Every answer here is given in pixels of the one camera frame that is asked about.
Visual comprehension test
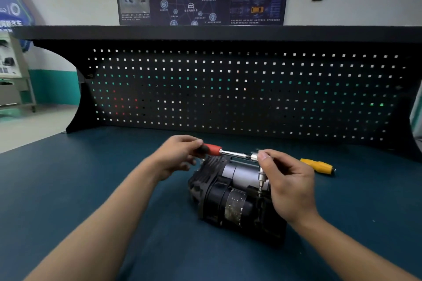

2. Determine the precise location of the person's right hand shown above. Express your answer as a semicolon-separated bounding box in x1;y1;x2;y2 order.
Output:
256;149;319;224

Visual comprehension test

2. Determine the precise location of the black starter motor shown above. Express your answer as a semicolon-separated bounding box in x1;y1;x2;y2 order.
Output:
188;155;288;247

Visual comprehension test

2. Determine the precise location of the black pegboard back panel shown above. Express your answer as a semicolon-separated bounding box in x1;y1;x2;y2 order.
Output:
12;25;422;162

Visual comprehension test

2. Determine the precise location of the grey display stand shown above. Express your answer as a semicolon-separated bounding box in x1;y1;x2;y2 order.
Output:
0;32;37;113

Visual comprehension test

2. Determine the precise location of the yellow-handled screwdriver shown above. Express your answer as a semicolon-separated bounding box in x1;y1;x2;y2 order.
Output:
300;158;337;176

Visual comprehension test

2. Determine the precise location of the person's right forearm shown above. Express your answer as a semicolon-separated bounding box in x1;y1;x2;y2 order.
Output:
290;212;422;281

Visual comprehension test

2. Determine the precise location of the blue and white wall sign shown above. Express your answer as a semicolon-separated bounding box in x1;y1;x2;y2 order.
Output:
0;0;35;52

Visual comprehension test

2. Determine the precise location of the person's left hand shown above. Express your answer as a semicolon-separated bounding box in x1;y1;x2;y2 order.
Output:
150;135;206;182

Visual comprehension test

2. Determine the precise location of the person's left forearm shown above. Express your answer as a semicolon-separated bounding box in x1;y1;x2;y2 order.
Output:
24;156;162;281

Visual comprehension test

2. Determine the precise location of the red-handled ratchet wrench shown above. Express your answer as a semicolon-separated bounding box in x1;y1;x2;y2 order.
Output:
195;143;271;196

